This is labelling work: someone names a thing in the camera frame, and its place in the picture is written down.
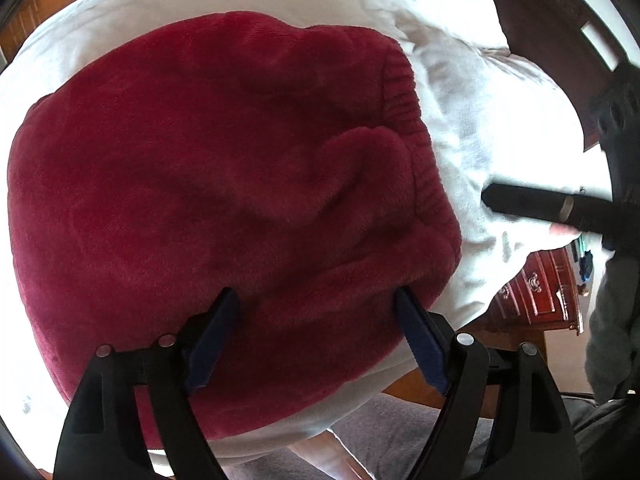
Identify white bed duvet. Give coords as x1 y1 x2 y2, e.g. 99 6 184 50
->
1 0 585 466

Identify grey trouser legs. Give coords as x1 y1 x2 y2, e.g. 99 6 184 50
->
224 393 639 479

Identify red fleece pants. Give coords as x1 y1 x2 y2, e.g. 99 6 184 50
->
6 12 461 440

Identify dark wooden headboard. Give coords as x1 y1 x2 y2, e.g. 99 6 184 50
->
494 0 629 150

